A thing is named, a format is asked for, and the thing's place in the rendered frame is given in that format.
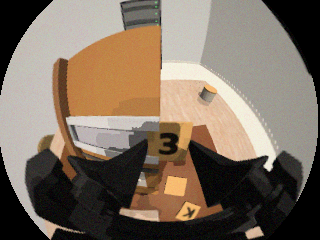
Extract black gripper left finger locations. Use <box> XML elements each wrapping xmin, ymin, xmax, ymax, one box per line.
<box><xmin>67</xmin><ymin>139</ymin><xmax>148</xmax><ymax>209</ymax></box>

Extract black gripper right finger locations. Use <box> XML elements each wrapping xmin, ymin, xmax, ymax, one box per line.
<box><xmin>188</xmin><ymin>140</ymin><xmax>269</xmax><ymax>208</ymax></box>

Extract grey square label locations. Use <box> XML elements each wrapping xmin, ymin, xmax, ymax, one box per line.
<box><xmin>136</xmin><ymin>172</ymin><xmax>147</xmax><ymax>187</ymax></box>

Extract small white jar with orange lid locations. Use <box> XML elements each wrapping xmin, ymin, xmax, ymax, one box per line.
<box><xmin>200</xmin><ymin>84</ymin><xmax>217</xmax><ymax>103</ymax></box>

